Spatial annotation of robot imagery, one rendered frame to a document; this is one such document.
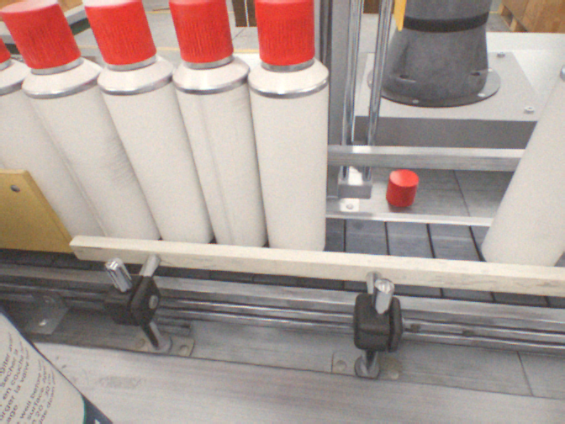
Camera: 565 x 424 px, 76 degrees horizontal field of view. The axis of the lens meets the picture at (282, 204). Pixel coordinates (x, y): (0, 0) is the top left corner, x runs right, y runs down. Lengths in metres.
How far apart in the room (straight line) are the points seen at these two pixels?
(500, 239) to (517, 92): 0.32
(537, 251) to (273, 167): 0.20
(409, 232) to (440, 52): 0.27
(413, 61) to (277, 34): 0.36
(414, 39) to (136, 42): 0.39
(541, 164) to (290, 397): 0.22
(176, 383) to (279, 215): 0.14
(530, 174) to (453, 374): 0.17
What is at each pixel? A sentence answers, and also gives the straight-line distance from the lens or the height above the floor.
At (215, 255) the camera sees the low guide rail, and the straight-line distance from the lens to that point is 0.29.
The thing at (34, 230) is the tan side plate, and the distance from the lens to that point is 0.37.
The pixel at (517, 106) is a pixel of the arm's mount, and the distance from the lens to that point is 0.57.
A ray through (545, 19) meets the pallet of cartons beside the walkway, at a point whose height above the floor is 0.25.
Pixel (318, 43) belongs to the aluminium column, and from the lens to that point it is 0.36.
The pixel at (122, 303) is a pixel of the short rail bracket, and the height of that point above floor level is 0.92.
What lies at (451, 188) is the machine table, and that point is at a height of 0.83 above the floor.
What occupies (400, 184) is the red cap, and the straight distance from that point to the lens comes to 0.44.
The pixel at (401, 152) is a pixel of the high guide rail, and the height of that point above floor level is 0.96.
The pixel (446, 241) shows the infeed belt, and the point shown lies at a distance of 0.36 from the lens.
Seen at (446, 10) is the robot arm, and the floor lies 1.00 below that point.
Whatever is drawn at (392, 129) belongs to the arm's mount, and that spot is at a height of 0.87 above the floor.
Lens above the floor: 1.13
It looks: 42 degrees down
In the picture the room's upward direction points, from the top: 5 degrees counter-clockwise
